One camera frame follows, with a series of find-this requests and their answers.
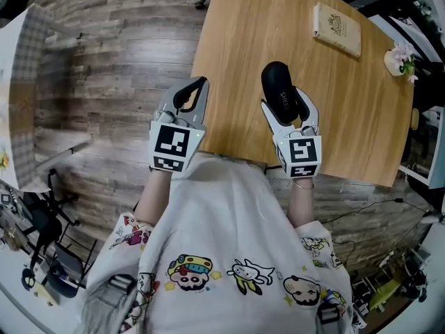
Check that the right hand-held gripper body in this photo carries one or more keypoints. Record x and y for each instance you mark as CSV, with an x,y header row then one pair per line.
x,y
302,151

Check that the white cartoon print shirt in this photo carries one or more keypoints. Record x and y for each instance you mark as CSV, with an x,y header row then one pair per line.
x,y
226,228

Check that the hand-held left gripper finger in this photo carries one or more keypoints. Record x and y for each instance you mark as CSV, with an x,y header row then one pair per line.
x,y
172,97
203,106

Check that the checkered cloth table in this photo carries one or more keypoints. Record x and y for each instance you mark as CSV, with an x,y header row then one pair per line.
x,y
29,82

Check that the person's left forearm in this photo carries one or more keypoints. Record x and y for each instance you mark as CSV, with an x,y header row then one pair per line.
x,y
153,197

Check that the person's right forearm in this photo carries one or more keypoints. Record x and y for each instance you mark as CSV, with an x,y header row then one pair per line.
x,y
300,204

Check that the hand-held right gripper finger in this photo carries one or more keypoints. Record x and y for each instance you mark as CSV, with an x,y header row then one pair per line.
x,y
273,118
311,110

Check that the small yellow object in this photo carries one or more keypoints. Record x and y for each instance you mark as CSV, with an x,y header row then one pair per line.
x,y
415,118

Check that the green frame stand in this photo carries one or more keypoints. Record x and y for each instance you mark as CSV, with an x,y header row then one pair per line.
x,y
386,292

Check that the white desk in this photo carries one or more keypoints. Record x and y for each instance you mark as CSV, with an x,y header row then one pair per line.
x,y
438,144

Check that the black glasses case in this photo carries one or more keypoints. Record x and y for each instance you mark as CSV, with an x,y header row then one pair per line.
x,y
278,82

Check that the white pot with flowers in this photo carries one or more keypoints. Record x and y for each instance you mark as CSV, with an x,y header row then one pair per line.
x,y
394,63

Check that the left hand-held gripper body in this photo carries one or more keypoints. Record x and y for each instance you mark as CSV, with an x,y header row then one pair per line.
x,y
172,144

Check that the beige ornamented box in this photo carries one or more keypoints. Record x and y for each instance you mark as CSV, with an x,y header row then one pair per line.
x,y
337,30

